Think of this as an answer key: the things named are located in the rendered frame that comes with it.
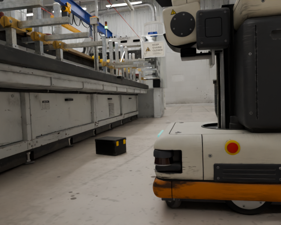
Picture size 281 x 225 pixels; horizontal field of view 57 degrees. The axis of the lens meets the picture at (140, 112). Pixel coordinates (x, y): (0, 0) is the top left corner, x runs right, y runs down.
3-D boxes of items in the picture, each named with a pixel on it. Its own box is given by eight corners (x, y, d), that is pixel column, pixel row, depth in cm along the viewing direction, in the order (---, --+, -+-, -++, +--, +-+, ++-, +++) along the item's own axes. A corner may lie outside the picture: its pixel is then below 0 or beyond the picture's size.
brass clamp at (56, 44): (68, 51, 190) (68, 43, 190) (59, 47, 177) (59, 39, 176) (61, 51, 191) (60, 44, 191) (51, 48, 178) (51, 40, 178)
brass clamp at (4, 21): (26, 32, 141) (26, 22, 141) (10, 25, 128) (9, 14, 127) (16, 33, 142) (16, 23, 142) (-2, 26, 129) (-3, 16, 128)
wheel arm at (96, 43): (103, 47, 182) (102, 40, 181) (101, 46, 178) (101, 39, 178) (46, 51, 190) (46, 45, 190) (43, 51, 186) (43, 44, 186)
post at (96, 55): (99, 72, 256) (97, 25, 254) (98, 71, 252) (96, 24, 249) (95, 72, 257) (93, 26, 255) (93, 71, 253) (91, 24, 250)
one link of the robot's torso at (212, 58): (222, 67, 125) (221, 15, 124) (231, 59, 98) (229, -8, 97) (167, 70, 131) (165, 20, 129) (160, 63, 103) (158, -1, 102)
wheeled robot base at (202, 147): (288, 162, 145) (287, 118, 143) (362, 212, 82) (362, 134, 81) (167, 161, 157) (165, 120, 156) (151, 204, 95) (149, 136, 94)
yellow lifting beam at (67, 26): (80, 37, 853) (80, 27, 851) (54, 23, 686) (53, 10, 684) (78, 38, 855) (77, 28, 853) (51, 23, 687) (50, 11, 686)
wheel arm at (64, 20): (71, 25, 132) (70, 17, 132) (68, 23, 129) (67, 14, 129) (-4, 32, 141) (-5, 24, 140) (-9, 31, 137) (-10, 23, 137)
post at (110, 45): (114, 81, 306) (112, 40, 304) (113, 81, 303) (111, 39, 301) (111, 81, 307) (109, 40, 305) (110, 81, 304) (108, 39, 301)
